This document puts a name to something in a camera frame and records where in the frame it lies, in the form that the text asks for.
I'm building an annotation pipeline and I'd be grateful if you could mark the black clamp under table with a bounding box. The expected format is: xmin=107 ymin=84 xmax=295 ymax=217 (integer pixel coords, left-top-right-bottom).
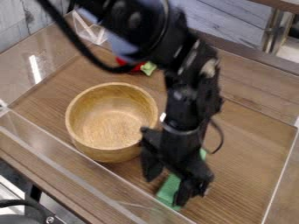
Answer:
xmin=0 ymin=185 xmax=67 ymax=224

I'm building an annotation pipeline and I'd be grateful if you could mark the metal table leg background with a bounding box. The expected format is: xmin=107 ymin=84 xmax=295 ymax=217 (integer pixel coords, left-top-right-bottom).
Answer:
xmin=262 ymin=9 xmax=295 ymax=54

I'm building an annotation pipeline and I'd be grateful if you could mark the green rectangular stick block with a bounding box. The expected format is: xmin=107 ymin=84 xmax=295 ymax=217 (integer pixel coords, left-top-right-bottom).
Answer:
xmin=155 ymin=148 xmax=208 ymax=213

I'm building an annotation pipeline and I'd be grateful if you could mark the red plush strawberry toy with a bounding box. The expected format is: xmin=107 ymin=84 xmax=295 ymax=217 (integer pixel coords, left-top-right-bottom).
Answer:
xmin=116 ymin=57 xmax=157 ymax=76

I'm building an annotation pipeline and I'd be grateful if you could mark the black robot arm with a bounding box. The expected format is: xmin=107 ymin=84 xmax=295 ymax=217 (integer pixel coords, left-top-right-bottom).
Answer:
xmin=76 ymin=0 xmax=223 ymax=207

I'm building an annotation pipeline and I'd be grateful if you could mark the brown wooden bowl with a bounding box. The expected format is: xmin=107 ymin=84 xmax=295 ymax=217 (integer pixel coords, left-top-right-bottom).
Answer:
xmin=64 ymin=82 xmax=157 ymax=163

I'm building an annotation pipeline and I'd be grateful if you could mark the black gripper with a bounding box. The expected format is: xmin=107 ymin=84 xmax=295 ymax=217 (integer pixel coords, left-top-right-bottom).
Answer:
xmin=140 ymin=122 xmax=213 ymax=207

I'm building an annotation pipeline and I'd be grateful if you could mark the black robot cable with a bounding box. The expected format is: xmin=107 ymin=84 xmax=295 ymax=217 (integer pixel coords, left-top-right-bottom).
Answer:
xmin=36 ymin=0 xmax=137 ymax=74

